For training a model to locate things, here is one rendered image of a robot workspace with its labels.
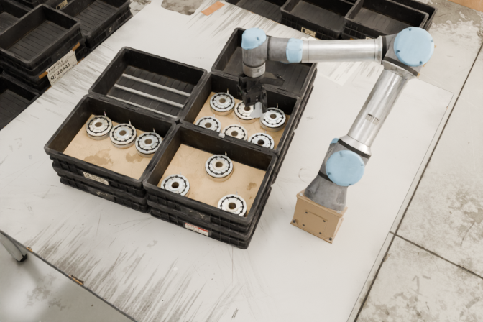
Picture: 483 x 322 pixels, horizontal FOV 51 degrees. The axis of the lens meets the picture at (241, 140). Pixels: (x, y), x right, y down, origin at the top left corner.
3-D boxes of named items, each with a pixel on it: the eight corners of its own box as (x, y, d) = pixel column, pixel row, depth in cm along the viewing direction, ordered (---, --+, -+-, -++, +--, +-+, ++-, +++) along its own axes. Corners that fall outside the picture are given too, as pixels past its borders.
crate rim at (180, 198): (277, 157, 185) (277, 154, 183) (249, 226, 168) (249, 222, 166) (178, 126, 193) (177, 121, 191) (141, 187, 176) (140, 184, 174)
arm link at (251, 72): (259, 52, 171) (269, 65, 166) (259, 62, 174) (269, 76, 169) (238, 57, 169) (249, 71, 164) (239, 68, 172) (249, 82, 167)
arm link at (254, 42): (267, 40, 157) (239, 39, 158) (266, 69, 164) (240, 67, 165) (269, 26, 162) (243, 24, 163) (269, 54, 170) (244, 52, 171)
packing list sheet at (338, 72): (364, 58, 249) (364, 57, 248) (345, 87, 236) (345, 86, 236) (304, 34, 258) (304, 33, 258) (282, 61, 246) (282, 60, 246)
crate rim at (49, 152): (178, 126, 193) (177, 121, 191) (141, 187, 176) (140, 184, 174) (87, 96, 201) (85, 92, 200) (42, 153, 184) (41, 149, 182)
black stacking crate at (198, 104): (297, 117, 210) (301, 98, 201) (275, 172, 193) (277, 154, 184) (210, 90, 218) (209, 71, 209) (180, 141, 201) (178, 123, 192)
